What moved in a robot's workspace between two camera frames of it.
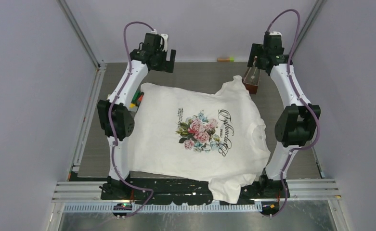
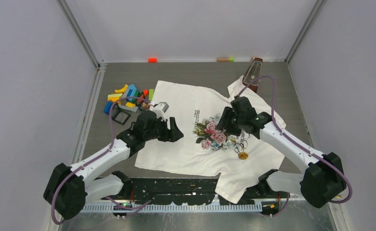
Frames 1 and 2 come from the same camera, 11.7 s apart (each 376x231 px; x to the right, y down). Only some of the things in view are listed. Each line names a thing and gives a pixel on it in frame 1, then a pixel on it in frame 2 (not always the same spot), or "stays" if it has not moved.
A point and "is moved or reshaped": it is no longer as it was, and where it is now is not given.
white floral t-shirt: [185, 134] is moved or reshaped
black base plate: [152, 191] stays
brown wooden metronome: [251, 79] stays
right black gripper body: [256, 50] → [238, 121]
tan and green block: [231, 59] stays
